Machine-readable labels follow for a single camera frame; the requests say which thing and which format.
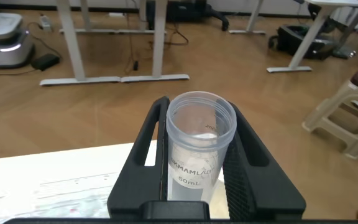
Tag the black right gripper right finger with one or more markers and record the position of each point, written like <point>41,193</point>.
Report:
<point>266,193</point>

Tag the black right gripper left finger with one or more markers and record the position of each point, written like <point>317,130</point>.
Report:
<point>135,186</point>

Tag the test tube with yellow pigment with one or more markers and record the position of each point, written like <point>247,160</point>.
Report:
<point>197,149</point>

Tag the black wheeled robot base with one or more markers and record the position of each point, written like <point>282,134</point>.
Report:
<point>294,40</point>

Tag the beige plastic stool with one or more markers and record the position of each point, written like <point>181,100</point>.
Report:
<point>337,118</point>

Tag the black power adapter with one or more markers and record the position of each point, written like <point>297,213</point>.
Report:
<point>45,61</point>

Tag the white power strip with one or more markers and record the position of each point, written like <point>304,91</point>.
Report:
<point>45,22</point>

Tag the white mobile robot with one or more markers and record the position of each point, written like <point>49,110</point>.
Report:
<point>2,40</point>

